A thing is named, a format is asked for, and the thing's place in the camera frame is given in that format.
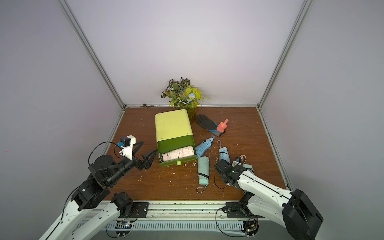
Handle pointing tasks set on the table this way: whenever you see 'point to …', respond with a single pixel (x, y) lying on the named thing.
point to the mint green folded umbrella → (203, 170)
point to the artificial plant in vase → (182, 96)
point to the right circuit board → (250, 227)
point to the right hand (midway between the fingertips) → (228, 174)
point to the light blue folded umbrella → (206, 144)
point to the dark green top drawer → (170, 145)
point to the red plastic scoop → (222, 126)
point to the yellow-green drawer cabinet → (173, 132)
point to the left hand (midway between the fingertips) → (151, 146)
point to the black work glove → (209, 125)
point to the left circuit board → (123, 228)
